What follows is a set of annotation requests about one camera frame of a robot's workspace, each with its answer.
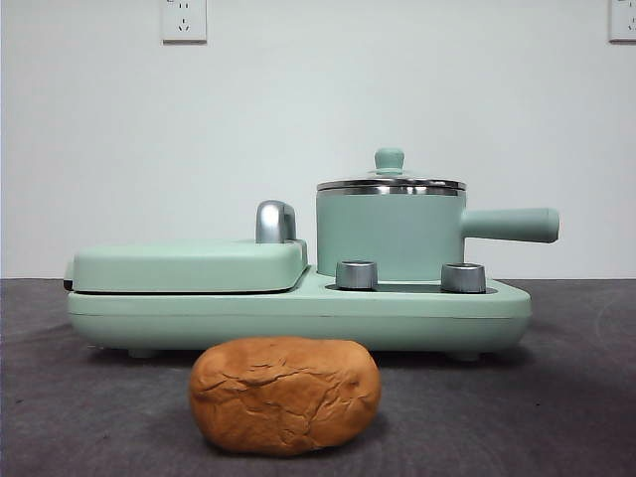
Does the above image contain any silver control knob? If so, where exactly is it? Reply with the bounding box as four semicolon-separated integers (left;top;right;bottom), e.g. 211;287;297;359
440;261;487;293
335;259;379;289

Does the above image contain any chrome cover handle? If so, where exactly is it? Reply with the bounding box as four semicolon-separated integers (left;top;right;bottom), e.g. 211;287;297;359
255;200;299;244

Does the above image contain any white wall socket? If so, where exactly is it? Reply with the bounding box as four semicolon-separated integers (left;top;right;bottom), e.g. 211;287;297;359
608;0;636;43
161;0;208;44

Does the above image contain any glass pot lid green knob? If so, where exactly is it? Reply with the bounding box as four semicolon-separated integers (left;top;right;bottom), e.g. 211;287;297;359
316;146;467;193

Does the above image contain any mint green griddle cover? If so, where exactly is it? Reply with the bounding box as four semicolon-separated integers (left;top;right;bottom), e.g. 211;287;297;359
64;237;309;294

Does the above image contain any mint green breakfast maker base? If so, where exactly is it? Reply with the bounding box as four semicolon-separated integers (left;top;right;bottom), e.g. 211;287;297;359
67;263;532;360

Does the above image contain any brown potato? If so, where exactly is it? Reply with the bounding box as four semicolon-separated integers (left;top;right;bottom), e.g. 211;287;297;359
188;336;383;457

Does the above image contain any mint green handled pot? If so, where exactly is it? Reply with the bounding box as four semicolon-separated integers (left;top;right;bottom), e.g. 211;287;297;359
315;181;561;279

